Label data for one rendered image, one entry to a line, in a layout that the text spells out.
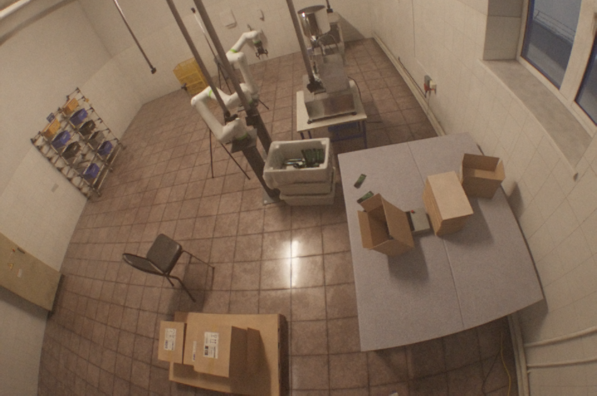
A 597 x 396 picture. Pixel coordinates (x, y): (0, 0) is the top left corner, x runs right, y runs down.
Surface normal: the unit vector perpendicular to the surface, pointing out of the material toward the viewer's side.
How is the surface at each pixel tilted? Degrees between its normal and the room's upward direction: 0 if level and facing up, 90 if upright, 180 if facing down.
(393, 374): 0
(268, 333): 0
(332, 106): 90
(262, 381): 0
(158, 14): 90
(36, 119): 90
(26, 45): 90
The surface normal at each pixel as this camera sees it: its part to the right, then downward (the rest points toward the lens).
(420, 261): -0.25, -0.63
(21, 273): 0.97, -0.16
